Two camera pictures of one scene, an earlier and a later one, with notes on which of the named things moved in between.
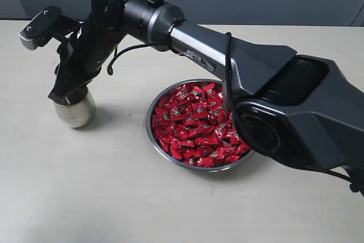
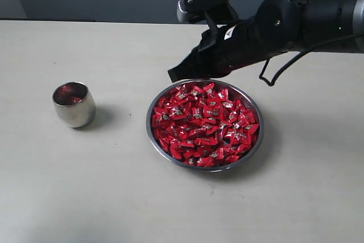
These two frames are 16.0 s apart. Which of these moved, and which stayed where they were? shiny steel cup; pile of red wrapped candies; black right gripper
Moved: black right gripper
Stayed: pile of red wrapped candies; shiny steel cup
